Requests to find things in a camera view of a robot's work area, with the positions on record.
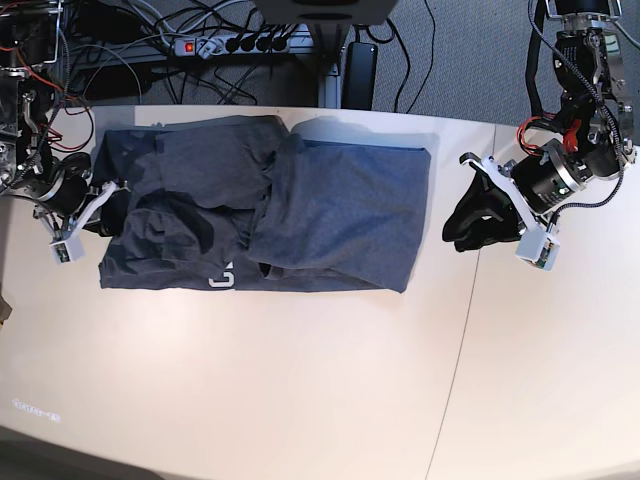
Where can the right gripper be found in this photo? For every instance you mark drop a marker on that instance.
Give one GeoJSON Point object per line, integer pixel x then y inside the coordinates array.
{"type": "Point", "coordinates": [66, 187]}

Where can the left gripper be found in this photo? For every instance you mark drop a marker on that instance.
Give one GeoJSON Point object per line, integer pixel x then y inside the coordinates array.
{"type": "Point", "coordinates": [487, 215]}

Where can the blue grey T-shirt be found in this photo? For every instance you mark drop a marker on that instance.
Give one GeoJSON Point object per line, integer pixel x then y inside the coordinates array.
{"type": "Point", "coordinates": [242, 203]}

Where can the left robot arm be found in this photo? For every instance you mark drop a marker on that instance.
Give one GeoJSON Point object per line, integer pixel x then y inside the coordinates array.
{"type": "Point", "coordinates": [580, 129]}

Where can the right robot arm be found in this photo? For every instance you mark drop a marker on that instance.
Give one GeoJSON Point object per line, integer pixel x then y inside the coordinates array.
{"type": "Point", "coordinates": [35, 75]}

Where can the black power adapter brick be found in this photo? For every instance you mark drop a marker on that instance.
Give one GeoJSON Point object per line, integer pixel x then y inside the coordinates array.
{"type": "Point", "coordinates": [359, 76]}

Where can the white power strip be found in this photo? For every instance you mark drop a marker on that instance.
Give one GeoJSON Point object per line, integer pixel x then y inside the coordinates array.
{"type": "Point", "coordinates": [207, 47]}

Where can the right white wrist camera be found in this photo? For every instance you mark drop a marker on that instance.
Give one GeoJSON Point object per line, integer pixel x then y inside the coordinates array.
{"type": "Point", "coordinates": [67, 250]}

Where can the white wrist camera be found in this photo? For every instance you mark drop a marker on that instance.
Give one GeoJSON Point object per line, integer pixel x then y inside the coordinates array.
{"type": "Point", "coordinates": [67, 250]}
{"type": "Point", "coordinates": [539, 248]}

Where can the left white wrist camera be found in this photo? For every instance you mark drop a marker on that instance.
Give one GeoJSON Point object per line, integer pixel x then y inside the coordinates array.
{"type": "Point", "coordinates": [539, 248]}

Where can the aluminium frame post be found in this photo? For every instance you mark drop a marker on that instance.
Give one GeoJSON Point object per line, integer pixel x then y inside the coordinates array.
{"type": "Point", "coordinates": [328, 40]}

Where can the black camera mount housing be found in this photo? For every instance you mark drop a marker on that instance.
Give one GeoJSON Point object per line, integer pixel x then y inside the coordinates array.
{"type": "Point", "coordinates": [365, 12]}

